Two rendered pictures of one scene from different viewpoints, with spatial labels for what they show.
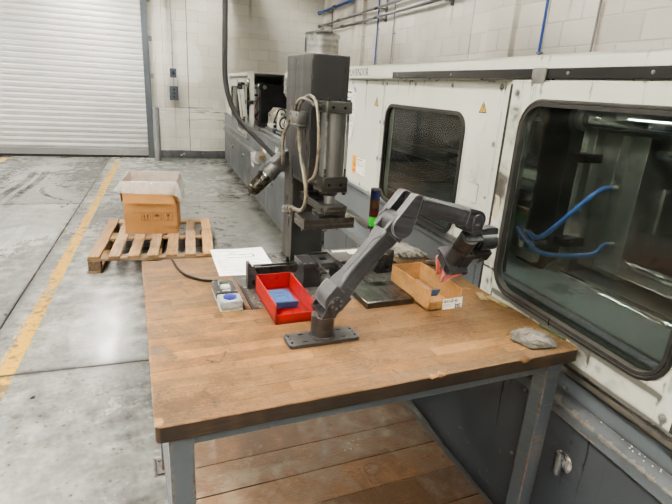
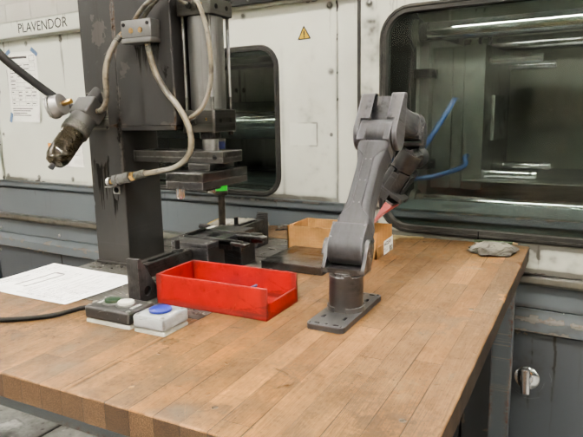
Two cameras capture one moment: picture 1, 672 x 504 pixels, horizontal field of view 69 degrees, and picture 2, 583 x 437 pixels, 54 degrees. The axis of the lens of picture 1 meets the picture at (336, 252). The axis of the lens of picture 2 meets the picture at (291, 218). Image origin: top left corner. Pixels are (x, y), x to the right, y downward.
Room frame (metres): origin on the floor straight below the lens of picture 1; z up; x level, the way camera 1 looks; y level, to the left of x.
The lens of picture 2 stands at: (0.48, 0.73, 1.26)
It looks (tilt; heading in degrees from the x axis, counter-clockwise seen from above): 10 degrees down; 321
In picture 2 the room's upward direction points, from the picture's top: 1 degrees counter-clockwise
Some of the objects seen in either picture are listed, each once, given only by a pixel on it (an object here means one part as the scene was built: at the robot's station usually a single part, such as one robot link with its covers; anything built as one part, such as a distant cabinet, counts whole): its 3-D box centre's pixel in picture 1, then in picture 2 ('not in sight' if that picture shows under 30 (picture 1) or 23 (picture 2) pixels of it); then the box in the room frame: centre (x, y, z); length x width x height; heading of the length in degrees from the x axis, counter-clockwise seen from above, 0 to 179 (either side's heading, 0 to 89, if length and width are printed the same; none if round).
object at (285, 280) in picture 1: (283, 296); (226, 287); (1.40, 0.15, 0.93); 0.25 x 0.12 x 0.06; 23
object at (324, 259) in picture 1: (325, 258); (214, 235); (1.63, 0.03, 0.98); 0.20 x 0.10 x 0.01; 113
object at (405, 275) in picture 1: (425, 285); (340, 238); (1.56, -0.31, 0.93); 0.25 x 0.13 x 0.08; 23
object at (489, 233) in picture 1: (478, 230); (411, 146); (1.41, -0.42, 1.18); 0.12 x 0.09 x 0.12; 115
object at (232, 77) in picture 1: (262, 103); not in sight; (8.57, 1.39, 1.24); 2.95 x 0.98 x 0.90; 20
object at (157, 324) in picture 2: (230, 306); (161, 326); (1.36, 0.31, 0.90); 0.07 x 0.07 x 0.06; 23
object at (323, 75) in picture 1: (319, 120); (160, 38); (1.74, 0.08, 1.44); 0.17 x 0.13 x 0.42; 23
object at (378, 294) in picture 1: (379, 293); (306, 259); (1.51, -0.15, 0.91); 0.17 x 0.16 x 0.02; 113
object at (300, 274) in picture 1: (325, 270); (215, 253); (1.63, 0.03, 0.94); 0.20 x 0.10 x 0.07; 113
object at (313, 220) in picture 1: (318, 186); (181, 132); (1.68, 0.08, 1.22); 0.26 x 0.18 x 0.30; 23
